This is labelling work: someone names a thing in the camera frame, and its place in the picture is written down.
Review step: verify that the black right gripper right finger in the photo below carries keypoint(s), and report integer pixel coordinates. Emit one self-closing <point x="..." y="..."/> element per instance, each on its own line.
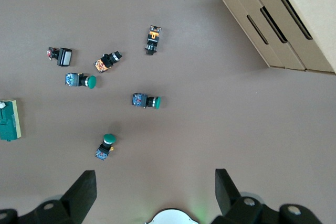
<point x="231" y="208"/>

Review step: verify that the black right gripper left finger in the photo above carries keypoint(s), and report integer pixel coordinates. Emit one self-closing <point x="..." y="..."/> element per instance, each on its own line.
<point x="76" y="197"/>

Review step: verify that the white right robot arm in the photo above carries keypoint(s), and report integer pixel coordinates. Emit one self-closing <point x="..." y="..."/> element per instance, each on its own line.
<point x="173" y="217"/>

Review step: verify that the green mushroom push button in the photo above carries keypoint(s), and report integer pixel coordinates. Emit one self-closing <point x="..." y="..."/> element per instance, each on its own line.
<point x="109" y="138"/>
<point x="139" y="100"/>
<point x="72" y="79"/>

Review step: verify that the brown paper table cover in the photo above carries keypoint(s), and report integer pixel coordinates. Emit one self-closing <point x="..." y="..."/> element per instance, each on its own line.
<point x="197" y="129"/>

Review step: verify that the black button dark red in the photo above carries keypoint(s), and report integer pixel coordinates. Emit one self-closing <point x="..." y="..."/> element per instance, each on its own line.
<point x="64" y="57"/>

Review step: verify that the brown cardboard compartment box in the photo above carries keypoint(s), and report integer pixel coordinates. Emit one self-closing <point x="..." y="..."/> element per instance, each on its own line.
<point x="302" y="11"/>

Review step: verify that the black selector switch orange block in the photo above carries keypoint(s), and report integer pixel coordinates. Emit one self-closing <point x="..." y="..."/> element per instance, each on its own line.
<point x="101" y="65"/>
<point x="153" y="36"/>

